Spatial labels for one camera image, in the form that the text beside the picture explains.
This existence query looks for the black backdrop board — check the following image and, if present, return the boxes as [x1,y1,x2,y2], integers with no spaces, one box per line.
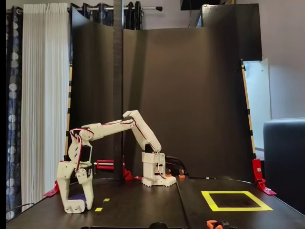
[68,3,263,181]

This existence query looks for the thin black hanging cable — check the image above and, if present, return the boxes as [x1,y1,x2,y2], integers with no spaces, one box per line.
[187,0,194,29]

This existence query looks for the thin black floor cable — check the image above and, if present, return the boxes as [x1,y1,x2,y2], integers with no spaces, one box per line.
[6,202,35,217]

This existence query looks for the wooden stick black bands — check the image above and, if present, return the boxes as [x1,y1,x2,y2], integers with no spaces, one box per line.
[64,64,73,159]
[240,58,257,160]

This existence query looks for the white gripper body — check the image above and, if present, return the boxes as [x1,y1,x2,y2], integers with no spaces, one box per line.
[56,161,93,179]

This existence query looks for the blue white charger block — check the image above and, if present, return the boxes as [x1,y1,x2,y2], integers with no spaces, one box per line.
[65,192,87,214]

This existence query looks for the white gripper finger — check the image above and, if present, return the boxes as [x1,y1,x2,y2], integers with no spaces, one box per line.
[57,177,71,213]
[76,168,94,211]

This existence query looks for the dark dotted curtain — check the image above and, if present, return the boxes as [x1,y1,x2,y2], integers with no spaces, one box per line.
[70,1,143,31]
[6,6,23,221]

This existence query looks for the white pleated curtain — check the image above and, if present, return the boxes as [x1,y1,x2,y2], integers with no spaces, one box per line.
[20,2,71,213]

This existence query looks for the dark blue armchair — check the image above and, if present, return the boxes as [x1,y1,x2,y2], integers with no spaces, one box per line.
[263,118,305,213]

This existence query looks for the black vertical post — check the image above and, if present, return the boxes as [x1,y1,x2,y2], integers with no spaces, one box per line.
[112,0,124,182]

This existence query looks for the silver curtain rod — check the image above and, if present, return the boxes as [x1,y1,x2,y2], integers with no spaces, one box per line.
[69,6,163,12]

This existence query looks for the white cabinet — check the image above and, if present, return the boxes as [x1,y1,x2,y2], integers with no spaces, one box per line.
[242,58,272,158]

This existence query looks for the yellow tape square outline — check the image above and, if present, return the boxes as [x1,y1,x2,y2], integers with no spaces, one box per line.
[201,190,274,212]

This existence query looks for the red white black servo cable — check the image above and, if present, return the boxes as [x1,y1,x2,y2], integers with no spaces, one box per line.
[70,120,134,172]

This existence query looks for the red plastic clamp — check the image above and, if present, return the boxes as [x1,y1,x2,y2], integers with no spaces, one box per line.
[252,158,277,197]
[42,180,60,198]
[122,156,142,181]
[93,159,115,175]

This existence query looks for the black wall screen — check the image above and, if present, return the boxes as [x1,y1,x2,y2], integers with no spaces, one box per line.
[180,0,236,11]

